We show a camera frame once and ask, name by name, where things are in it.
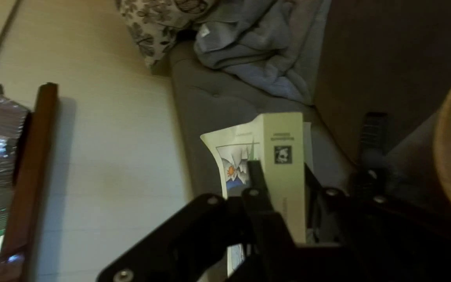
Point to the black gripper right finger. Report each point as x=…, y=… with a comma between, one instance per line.
x=392, y=240

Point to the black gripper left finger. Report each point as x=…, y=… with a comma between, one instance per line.
x=211, y=235

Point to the white illustrated paperback book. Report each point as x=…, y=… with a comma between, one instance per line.
x=286, y=157

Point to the dark brown sofa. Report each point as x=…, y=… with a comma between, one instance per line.
x=392, y=57

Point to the dark wooden counter ledge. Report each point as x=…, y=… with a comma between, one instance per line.
x=27, y=182

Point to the grey crumpled blanket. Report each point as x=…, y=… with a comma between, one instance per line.
x=267, y=41

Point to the large leaf patterned pillow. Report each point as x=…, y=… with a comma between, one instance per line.
x=157, y=24

